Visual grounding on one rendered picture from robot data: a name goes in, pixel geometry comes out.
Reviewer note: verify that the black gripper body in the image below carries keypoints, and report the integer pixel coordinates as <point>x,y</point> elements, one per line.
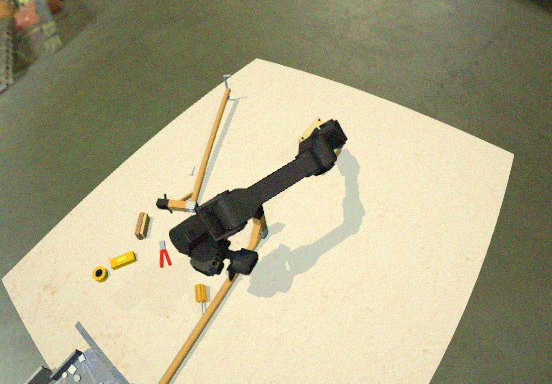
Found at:
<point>242,261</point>

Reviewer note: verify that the red-handled pliers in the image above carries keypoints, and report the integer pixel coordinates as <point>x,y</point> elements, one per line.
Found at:
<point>162,249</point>

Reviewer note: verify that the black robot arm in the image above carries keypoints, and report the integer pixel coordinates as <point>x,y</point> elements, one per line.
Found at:
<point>231,210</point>

